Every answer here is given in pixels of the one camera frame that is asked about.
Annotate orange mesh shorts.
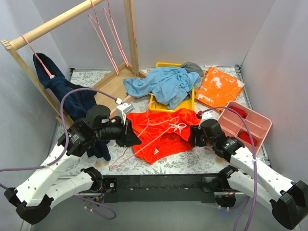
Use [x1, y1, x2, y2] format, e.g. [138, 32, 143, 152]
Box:
[127, 109, 200, 164]

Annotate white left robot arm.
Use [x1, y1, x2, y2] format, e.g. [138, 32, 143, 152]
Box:
[4, 103, 141, 225]

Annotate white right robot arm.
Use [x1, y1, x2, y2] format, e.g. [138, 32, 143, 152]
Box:
[189, 119, 308, 230]

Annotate light blue shorts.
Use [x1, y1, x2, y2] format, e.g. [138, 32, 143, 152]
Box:
[123, 67, 201, 110]

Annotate pink hanger with navy garment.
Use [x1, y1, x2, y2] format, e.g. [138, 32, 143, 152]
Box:
[21, 34, 55, 79]

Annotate pink compartment organizer box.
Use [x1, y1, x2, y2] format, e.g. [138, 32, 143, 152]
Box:
[218, 101, 272, 157]

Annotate wooden clothes rack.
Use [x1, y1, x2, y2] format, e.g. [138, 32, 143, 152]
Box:
[0, 0, 153, 135]

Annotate navy blue garment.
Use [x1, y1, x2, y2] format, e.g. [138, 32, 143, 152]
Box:
[33, 53, 111, 161]

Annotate red cloth in organizer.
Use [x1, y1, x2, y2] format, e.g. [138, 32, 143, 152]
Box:
[229, 106, 246, 118]

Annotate yellow plastic tray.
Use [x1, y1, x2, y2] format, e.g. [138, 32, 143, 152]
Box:
[149, 62, 195, 114]

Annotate orange worn folded cloth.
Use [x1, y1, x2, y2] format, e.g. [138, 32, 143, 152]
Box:
[195, 67, 245, 107]

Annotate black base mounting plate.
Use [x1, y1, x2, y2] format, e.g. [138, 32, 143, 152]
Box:
[83, 175, 248, 208]

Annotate grey garment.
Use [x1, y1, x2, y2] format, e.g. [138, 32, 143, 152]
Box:
[180, 62, 204, 77]

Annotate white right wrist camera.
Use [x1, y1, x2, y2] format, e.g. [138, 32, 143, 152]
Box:
[196, 111, 213, 124]

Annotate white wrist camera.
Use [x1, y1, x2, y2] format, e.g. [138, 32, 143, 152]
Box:
[196, 111, 213, 124]
[115, 98, 134, 124]

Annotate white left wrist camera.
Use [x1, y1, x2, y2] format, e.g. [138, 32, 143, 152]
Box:
[115, 98, 134, 124]

